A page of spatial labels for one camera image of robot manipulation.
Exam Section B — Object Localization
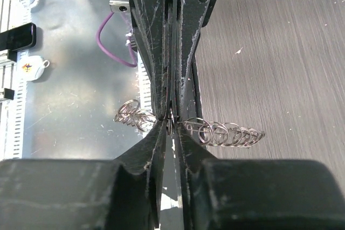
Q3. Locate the chain of silver keyrings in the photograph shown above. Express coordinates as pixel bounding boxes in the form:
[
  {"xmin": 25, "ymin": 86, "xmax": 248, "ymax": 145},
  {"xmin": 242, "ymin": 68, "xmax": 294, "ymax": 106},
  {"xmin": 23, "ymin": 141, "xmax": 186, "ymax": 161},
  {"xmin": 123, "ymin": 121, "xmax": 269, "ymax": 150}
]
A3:
[{"xmin": 113, "ymin": 99, "xmax": 266, "ymax": 149}]

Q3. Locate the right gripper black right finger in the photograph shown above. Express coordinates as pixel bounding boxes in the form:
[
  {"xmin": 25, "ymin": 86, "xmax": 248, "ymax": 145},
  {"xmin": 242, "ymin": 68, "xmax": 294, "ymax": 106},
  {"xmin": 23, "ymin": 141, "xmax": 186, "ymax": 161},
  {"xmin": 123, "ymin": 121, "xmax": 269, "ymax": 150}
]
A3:
[{"xmin": 174, "ymin": 124, "xmax": 344, "ymax": 229}]

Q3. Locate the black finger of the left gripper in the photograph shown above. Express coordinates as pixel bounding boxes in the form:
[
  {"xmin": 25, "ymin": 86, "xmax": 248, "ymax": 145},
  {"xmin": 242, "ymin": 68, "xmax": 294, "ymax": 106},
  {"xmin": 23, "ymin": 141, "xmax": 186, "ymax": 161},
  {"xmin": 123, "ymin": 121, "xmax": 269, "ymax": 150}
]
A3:
[
  {"xmin": 129, "ymin": 0, "xmax": 169, "ymax": 121},
  {"xmin": 175, "ymin": 0, "xmax": 211, "ymax": 119}
]

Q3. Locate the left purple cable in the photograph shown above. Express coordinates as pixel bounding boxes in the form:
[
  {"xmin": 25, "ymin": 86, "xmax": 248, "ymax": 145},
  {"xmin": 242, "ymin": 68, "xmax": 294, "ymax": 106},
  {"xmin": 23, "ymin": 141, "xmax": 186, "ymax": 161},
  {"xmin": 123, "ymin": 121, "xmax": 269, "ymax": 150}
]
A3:
[{"xmin": 96, "ymin": 11, "xmax": 139, "ymax": 68}]

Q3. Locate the white teacup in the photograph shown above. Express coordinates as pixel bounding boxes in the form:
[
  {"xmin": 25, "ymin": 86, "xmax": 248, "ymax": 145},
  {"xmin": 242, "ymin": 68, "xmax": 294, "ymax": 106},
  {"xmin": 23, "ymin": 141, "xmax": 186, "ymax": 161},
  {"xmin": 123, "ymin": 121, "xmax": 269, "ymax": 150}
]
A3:
[{"xmin": 17, "ymin": 55, "xmax": 50, "ymax": 81}]

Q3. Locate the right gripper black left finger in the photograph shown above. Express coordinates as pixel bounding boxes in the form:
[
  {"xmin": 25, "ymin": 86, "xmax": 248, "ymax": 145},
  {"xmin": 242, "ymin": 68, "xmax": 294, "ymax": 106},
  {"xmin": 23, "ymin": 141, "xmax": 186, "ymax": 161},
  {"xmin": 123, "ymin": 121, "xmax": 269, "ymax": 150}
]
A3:
[{"xmin": 1, "ymin": 121, "xmax": 167, "ymax": 229}]

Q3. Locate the black phone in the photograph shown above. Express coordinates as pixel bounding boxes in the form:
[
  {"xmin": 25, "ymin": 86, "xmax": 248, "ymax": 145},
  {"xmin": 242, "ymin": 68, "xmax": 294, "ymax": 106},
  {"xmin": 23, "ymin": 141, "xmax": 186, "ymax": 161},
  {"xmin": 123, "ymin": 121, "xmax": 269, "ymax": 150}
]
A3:
[{"xmin": 0, "ymin": 23, "xmax": 37, "ymax": 52}]

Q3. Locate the slotted grey cable duct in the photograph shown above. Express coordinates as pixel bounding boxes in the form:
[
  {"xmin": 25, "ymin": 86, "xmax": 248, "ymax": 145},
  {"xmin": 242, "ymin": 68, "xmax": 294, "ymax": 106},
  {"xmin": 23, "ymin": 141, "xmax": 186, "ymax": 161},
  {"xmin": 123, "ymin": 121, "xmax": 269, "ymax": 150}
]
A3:
[{"xmin": 1, "ymin": 0, "xmax": 31, "ymax": 160}]

